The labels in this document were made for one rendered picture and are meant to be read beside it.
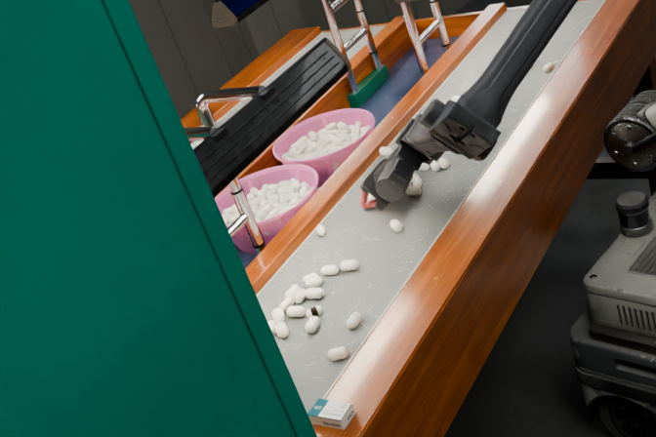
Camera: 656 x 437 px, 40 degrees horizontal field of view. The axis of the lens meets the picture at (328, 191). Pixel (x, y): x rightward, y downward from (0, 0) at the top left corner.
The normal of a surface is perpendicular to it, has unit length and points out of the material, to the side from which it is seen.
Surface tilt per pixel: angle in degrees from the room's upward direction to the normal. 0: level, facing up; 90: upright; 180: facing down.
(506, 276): 90
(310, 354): 0
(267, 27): 90
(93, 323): 90
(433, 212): 0
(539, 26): 71
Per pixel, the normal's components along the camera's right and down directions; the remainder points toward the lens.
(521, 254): 0.82, 0.00
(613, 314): -0.65, 0.52
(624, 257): -0.31, -0.84
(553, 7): -0.04, 0.14
